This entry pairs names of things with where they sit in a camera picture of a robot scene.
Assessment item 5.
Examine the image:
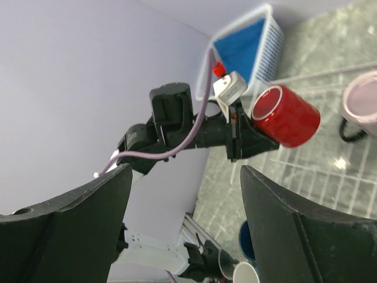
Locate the mauve mug black handle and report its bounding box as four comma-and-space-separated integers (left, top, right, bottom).
339, 71, 376, 143

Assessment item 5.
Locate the red mug black handle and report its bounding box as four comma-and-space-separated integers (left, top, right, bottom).
251, 85, 320, 148

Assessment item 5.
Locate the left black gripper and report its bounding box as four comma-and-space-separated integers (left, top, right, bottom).
203, 104, 280, 161

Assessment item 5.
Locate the white plastic basket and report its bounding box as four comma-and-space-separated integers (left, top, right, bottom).
207, 4, 285, 97

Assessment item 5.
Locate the white wire dish rack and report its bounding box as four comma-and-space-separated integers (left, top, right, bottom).
229, 61, 376, 219

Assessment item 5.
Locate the blue cloth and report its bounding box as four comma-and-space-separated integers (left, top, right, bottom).
214, 19, 265, 83

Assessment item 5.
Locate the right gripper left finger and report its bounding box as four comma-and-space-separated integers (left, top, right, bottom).
1, 164, 133, 282

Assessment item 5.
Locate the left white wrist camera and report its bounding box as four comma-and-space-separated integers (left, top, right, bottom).
213, 71, 248, 123

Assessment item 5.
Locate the dark blue mug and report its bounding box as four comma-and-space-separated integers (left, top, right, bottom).
239, 221, 256, 261

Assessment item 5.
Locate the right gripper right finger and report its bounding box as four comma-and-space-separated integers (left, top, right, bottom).
240, 166, 376, 282

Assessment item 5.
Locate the light blue white mug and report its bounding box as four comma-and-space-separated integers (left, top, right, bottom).
233, 262, 260, 283

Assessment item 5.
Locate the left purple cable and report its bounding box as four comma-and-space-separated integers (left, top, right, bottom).
100, 48, 221, 177

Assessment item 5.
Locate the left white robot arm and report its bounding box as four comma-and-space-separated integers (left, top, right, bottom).
105, 83, 279, 282

